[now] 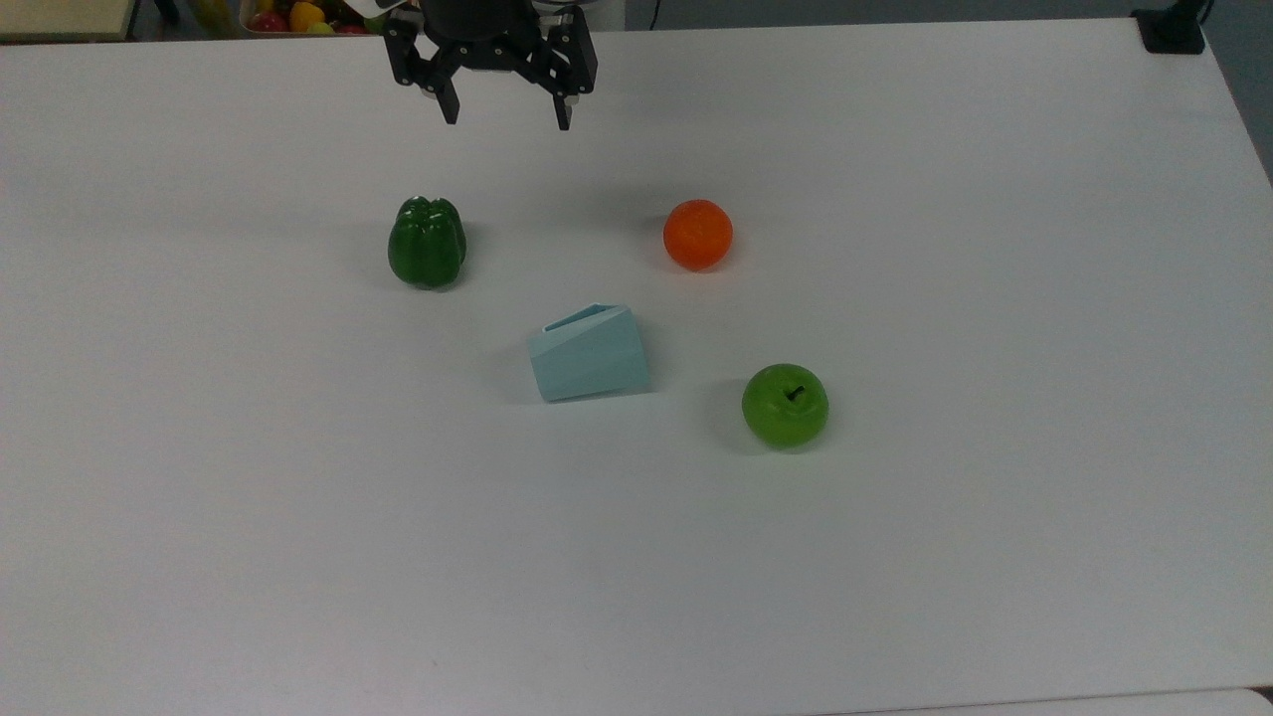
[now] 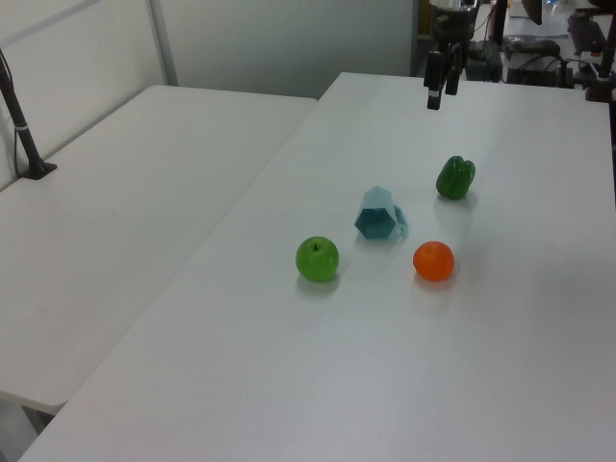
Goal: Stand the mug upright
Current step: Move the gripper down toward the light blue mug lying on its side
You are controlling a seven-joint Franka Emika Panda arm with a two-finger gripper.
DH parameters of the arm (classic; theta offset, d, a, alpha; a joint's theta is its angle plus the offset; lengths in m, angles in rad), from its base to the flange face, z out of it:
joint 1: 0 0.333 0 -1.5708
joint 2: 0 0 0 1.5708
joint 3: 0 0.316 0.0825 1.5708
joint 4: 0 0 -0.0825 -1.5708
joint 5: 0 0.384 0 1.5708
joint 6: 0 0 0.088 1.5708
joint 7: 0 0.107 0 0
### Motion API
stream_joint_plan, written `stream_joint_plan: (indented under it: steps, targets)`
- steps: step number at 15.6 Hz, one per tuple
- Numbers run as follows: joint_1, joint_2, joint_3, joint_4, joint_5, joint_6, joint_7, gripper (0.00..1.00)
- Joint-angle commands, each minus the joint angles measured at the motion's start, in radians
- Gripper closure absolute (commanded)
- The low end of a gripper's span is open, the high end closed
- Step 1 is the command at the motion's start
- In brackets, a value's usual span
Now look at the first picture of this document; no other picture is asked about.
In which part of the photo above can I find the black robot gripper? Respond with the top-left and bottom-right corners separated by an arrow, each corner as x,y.
383,0 -> 600,131

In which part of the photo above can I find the light blue angular mug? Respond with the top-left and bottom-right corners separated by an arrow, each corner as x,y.
527,303 -> 652,403

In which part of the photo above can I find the bin of toy fruit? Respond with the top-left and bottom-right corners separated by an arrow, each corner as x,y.
239,0 -> 391,38

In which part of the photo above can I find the green bell pepper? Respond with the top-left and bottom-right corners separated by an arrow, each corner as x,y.
387,195 -> 467,291

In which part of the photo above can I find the orange fruit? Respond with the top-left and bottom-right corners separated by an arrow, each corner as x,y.
663,199 -> 735,271

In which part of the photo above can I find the wooden table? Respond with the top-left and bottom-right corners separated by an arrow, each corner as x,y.
0,0 -> 138,43

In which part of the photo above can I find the green apple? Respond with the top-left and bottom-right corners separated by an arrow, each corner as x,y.
741,363 -> 830,448

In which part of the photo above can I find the black clamp mount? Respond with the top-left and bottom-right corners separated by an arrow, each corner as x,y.
1132,0 -> 1208,55

